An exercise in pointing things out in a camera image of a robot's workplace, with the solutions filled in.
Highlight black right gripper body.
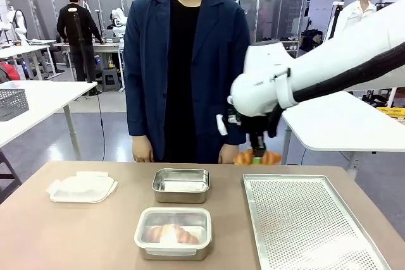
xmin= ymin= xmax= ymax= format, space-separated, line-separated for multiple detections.
xmin=242 ymin=114 xmax=269 ymax=154

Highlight golden brown croissant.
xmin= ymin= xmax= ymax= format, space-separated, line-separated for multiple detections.
xmin=144 ymin=223 xmax=201 ymax=245
xmin=233 ymin=149 xmax=283 ymax=167

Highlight translucent white container lid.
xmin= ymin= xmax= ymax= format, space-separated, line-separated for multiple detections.
xmin=45 ymin=171 xmax=119 ymax=204
xmin=134 ymin=207 xmax=213 ymax=256

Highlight person's right forearm navy sleeve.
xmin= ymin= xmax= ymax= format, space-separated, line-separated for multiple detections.
xmin=126 ymin=92 xmax=153 ymax=140

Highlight person's left forearm navy sleeve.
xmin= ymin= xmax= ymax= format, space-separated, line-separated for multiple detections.
xmin=221 ymin=121 xmax=250 ymax=147

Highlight steel rectangular container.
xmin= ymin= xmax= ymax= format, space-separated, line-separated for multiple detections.
xmin=140 ymin=240 xmax=212 ymax=262
xmin=151 ymin=168 xmax=211 ymax=204

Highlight person's left hand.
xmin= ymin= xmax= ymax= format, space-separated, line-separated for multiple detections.
xmin=218 ymin=144 xmax=242 ymax=166

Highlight person's right hand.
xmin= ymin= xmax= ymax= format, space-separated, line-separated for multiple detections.
xmin=132 ymin=137 xmax=155 ymax=164

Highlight perforated metal baking tray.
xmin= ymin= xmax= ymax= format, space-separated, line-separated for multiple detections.
xmin=242 ymin=173 xmax=392 ymax=270

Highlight large white side table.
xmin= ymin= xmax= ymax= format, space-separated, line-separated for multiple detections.
xmin=280 ymin=88 xmax=405 ymax=173

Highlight person in navy coat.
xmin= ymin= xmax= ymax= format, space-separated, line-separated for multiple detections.
xmin=123 ymin=0 xmax=253 ymax=165

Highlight white shoe rack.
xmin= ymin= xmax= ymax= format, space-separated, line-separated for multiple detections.
xmin=278 ymin=39 xmax=301 ymax=59

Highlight black bag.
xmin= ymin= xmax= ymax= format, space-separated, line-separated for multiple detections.
xmin=300 ymin=28 xmax=324 ymax=52

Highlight black utility cart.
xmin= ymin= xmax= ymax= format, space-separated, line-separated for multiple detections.
xmin=361 ymin=88 xmax=405 ymax=108

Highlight yellow plastic crate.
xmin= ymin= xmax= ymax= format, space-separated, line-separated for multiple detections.
xmin=375 ymin=106 xmax=405 ymax=123

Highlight black stand pole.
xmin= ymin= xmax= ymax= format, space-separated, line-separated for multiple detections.
xmin=328 ymin=2 xmax=345 ymax=40

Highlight grey step stool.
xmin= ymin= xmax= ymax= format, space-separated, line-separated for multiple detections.
xmin=101 ymin=68 xmax=123 ymax=93

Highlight small white background robot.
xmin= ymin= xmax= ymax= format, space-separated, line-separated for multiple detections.
xmin=109 ymin=7 xmax=128 ymax=39

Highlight black tripod pole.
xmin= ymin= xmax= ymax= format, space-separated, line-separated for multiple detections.
xmin=72 ymin=11 xmax=94 ymax=83

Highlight standing man in black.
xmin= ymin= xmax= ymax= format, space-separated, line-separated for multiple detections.
xmin=56 ymin=0 xmax=106 ymax=83

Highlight grey mesh basket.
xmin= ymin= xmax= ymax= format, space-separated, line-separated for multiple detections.
xmin=0 ymin=89 xmax=30 ymax=122

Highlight white background desk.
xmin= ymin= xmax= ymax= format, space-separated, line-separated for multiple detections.
xmin=0 ymin=39 xmax=63 ymax=81

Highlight red bag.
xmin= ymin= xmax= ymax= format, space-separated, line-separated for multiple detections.
xmin=0 ymin=62 xmax=21 ymax=83

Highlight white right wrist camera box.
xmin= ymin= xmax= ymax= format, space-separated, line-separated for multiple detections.
xmin=215 ymin=113 xmax=229 ymax=137

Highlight black right arm cable sleeve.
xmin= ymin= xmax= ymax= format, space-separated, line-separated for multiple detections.
xmin=266 ymin=40 xmax=405 ymax=138

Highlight dark metal frame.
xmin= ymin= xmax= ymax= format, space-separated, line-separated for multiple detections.
xmin=0 ymin=149 xmax=22 ymax=204

